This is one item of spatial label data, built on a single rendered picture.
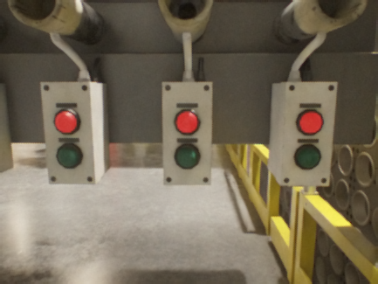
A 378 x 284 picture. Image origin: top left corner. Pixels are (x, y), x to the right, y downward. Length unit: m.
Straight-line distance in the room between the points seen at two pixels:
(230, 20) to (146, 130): 0.24
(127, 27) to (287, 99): 0.30
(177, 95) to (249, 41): 0.19
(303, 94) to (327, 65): 0.12
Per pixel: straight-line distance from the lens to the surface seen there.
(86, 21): 0.50
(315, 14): 0.41
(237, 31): 0.58
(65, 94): 0.48
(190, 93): 0.45
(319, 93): 0.48
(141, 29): 0.58
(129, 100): 0.55
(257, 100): 0.55
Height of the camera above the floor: 0.76
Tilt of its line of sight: 10 degrees down
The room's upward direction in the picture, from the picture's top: straight up
